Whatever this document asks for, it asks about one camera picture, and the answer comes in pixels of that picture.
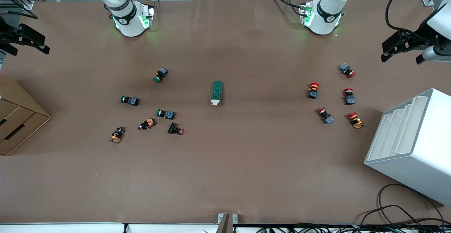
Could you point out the red emergency button orange block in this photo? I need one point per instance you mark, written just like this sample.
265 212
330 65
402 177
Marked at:
313 91
355 120

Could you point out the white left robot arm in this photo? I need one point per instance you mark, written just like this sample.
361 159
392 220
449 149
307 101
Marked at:
324 18

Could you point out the green load switch cream base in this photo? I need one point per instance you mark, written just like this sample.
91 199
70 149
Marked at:
217 92

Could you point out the brown cardboard box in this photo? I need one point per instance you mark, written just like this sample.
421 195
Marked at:
17 120

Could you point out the white stepped plastic rack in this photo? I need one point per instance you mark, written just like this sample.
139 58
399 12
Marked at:
415 148

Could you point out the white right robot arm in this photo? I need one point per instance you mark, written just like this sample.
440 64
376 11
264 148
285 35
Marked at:
130 21

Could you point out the metal table edge bracket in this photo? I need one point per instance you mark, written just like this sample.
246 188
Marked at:
227 222

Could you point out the green pushbutton blue block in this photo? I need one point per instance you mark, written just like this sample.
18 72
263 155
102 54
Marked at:
161 74
130 100
166 114

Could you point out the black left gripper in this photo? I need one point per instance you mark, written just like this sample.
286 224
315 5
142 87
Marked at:
420 36

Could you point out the black selector switch orange block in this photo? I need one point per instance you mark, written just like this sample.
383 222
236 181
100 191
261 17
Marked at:
117 135
148 123

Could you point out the black square pushbutton red terminals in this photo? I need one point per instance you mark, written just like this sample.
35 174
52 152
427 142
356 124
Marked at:
173 128

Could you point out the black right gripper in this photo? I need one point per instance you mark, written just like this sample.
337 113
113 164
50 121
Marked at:
6 35

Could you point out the white table edge rail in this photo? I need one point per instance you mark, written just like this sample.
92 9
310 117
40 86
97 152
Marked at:
70 228

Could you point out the red pushbutton blue block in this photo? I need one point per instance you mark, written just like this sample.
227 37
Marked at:
326 116
349 97
347 70

